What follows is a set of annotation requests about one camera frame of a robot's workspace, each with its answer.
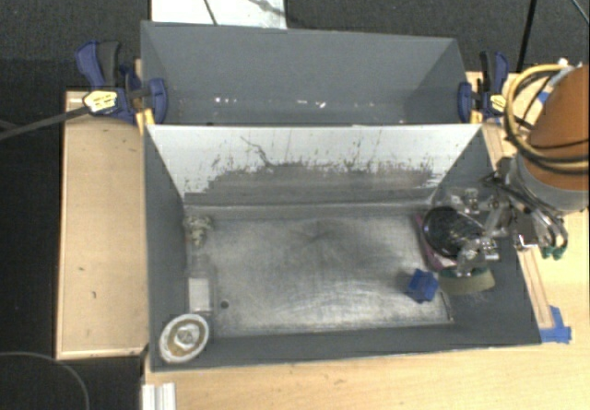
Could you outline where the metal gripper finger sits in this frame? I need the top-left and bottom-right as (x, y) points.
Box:
(454, 236), (502, 279)
(436, 187), (486, 216)

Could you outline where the grey metal bin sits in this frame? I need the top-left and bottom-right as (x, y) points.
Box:
(139, 19), (543, 373)

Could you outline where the clear plastic bottle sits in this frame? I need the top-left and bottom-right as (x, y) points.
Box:
(183, 213), (218, 313)

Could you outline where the small blue block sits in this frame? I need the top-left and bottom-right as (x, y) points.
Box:
(404, 267), (440, 304)

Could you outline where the black round dish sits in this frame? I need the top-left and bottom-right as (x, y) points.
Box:
(422, 205), (486, 261)

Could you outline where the pale wood board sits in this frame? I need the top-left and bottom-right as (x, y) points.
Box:
(54, 89), (151, 361)

